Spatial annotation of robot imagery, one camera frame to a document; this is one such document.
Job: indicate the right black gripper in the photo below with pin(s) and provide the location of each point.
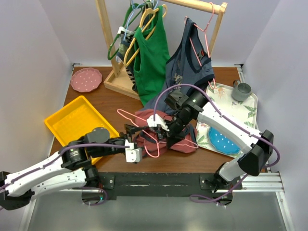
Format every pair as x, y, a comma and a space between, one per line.
173, 136

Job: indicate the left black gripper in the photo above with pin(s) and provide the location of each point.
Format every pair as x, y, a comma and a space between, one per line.
131, 130

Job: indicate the red tank top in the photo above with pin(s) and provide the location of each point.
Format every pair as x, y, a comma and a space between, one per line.
185, 144

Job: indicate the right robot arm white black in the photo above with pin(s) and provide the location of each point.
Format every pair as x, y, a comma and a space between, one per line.
256, 146

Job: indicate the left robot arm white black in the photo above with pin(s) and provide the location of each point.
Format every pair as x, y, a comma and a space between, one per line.
71, 167

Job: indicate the navy blue tank top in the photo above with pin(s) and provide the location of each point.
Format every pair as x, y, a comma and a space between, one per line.
190, 63

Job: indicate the green tank top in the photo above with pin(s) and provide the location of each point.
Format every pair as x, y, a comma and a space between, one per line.
149, 81

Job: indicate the yellow hanger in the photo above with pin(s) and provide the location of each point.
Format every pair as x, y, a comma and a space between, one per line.
144, 31

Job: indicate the green hanger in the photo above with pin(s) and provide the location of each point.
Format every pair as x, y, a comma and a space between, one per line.
123, 32

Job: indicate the wooden clothes rack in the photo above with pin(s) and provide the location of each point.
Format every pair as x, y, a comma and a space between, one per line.
118, 80

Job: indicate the yellow plastic tray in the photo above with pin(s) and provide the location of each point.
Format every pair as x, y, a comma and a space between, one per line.
75, 120

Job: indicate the blue dotted plate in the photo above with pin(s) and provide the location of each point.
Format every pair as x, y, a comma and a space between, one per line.
221, 143

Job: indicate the pink dotted plate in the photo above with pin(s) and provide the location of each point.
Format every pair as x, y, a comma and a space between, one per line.
86, 80

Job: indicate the leaf pattern tray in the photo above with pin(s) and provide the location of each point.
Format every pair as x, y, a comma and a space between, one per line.
245, 111

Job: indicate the grey mug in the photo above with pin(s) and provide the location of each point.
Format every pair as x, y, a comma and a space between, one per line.
241, 91

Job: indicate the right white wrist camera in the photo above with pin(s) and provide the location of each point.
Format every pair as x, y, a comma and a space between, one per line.
157, 121

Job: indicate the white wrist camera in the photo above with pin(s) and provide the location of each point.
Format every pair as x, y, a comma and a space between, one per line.
157, 121
133, 153

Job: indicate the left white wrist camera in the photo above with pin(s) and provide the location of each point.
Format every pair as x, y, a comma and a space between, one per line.
133, 153

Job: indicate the black mounting base plate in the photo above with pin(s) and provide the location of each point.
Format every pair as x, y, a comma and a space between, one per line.
197, 185

